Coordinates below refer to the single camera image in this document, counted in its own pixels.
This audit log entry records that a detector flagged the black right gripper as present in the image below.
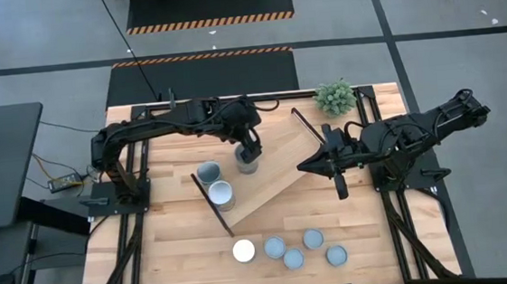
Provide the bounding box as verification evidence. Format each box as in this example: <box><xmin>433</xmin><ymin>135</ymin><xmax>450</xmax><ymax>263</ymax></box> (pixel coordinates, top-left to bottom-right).
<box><xmin>293</xmin><ymin>121</ymin><xmax>369</xmax><ymax>204</ymax></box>

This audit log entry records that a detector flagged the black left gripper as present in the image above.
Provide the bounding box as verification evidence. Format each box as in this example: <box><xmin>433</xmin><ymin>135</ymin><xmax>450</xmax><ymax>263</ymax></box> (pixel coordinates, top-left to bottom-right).
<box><xmin>216</xmin><ymin>96</ymin><xmax>266</xmax><ymax>165</ymax></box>

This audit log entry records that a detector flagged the peaches tin can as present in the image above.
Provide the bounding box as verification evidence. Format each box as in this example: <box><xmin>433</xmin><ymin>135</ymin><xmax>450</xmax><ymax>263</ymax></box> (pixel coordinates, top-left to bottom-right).
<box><xmin>194</xmin><ymin>159</ymin><xmax>224</xmax><ymax>188</ymax></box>

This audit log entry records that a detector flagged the oranges tin can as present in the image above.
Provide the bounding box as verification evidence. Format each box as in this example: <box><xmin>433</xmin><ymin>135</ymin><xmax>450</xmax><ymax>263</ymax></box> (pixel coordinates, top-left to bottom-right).
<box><xmin>206</xmin><ymin>178</ymin><xmax>238</xmax><ymax>213</ymax></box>

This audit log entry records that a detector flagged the green tuna fish tin can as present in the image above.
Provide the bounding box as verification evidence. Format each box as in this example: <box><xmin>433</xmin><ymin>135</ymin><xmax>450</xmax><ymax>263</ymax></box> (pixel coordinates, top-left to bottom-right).
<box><xmin>301</xmin><ymin>226</ymin><xmax>326</xmax><ymax>252</ymax></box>

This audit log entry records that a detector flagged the green peas tin can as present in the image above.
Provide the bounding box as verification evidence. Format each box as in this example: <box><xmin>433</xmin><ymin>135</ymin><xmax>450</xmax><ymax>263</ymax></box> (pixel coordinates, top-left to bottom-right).
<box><xmin>262</xmin><ymin>234</ymin><xmax>288</xmax><ymax>260</ymax></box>

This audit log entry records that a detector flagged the red tomato tin can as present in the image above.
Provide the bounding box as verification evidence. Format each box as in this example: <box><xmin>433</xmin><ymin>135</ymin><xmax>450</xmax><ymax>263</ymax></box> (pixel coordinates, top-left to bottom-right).
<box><xmin>281</xmin><ymin>246</ymin><xmax>307</xmax><ymax>272</ymax></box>

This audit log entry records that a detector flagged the tall silver-lidded tin can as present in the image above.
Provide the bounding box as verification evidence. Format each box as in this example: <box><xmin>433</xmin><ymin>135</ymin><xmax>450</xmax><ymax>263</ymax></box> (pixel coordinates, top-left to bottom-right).
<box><xmin>230</xmin><ymin>237</ymin><xmax>258</xmax><ymax>265</ymax></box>

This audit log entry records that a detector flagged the wooden shelf with black legs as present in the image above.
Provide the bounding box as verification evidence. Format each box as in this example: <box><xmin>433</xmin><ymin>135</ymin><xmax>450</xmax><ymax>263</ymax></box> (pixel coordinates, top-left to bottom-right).
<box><xmin>184</xmin><ymin>102</ymin><xmax>339</xmax><ymax>241</ymax></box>

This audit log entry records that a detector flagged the green plant in white pot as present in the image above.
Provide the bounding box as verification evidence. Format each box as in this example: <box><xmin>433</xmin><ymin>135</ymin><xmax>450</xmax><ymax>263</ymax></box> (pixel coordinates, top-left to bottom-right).
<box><xmin>311</xmin><ymin>77</ymin><xmax>359</xmax><ymax>119</ymax></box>

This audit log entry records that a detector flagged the black hazard-striped floor mat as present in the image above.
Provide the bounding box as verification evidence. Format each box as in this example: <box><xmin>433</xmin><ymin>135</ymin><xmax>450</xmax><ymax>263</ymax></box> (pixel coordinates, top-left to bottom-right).
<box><xmin>101</xmin><ymin>44</ymin><xmax>301</xmax><ymax>108</ymax></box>
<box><xmin>123</xmin><ymin>0</ymin><xmax>296</xmax><ymax>37</ymax></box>

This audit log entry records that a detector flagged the short grey-lidded tin can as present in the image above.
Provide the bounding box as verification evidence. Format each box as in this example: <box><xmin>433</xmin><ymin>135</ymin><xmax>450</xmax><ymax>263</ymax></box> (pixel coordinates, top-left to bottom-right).
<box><xmin>324</xmin><ymin>242</ymin><xmax>350</xmax><ymax>269</ymax></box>

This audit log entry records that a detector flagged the black power adapter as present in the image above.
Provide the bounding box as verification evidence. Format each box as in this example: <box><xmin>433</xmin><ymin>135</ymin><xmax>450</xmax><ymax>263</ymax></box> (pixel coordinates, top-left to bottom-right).
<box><xmin>46</xmin><ymin>172</ymin><xmax>84</xmax><ymax>194</ymax></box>

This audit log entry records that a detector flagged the black desk leg beam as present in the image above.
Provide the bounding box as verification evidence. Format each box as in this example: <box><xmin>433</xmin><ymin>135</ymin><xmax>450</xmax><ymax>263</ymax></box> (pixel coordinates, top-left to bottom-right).
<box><xmin>14</xmin><ymin>191</ymin><xmax>92</xmax><ymax>243</ymax></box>

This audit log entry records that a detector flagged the black desk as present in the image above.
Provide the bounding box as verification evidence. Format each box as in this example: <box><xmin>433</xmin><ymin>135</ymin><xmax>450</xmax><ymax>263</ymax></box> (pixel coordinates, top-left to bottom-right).
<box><xmin>0</xmin><ymin>101</ymin><xmax>53</xmax><ymax>231</ymax></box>

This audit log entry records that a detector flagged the black aluminium rig frame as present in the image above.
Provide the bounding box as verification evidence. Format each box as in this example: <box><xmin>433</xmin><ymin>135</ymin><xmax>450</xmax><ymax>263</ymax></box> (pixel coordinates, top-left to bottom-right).
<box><xmin>62</xmin><ymin>77</ymin><xmax>478</xmax><ymax>284</ymax></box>

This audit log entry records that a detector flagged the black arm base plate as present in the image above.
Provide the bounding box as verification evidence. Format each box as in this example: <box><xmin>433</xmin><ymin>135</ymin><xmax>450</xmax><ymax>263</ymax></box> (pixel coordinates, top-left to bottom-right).
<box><xmin>369</xmin><ymin>147</ymin><xmax>454</xmax><ymax>194</ymax></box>
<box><xmin>84</xmin><ymin>176</ymin><xmax>155</xmax><ymax>219</ymax></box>

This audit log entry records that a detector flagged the black floor cable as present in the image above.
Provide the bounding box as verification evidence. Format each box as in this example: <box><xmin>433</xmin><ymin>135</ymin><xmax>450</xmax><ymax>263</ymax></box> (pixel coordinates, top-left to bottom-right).
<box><xmin>97</xmin><ymin>0</ymin><xmax>163</xmax><ymax>106</ymax></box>
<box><xmin>11</xmin><ymin>250</ymin><xmax>88</xmax><ymax>276</ymax></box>

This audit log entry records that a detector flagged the grey cable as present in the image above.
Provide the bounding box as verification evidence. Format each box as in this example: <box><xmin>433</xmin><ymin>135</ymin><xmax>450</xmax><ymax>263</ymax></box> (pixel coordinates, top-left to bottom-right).
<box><xmin>38</xmin><ymin>115</ymin><xmax>106</xmax><ymax>139</ymax></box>

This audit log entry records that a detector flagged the yellow cable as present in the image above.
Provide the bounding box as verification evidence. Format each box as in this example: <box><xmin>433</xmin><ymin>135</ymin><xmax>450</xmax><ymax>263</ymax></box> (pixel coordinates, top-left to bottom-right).
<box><xmin>31</xmin><ymin>148</ymin><xmax>90</xmax><ymax>190</ymax></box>

